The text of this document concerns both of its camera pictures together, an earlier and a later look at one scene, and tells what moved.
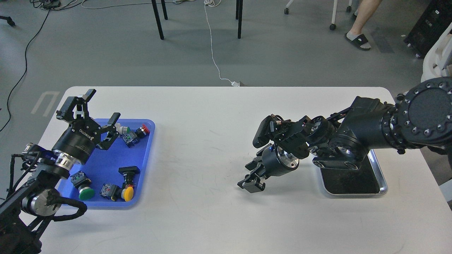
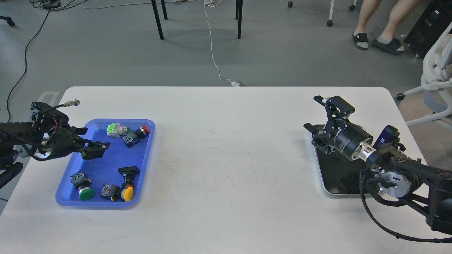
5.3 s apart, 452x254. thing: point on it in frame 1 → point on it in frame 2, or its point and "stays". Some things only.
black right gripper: x=275 y=162 → x=352 y=141
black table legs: x=239 y=9 stays
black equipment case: x=436 y=17 stays
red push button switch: x=142 y=132 stays
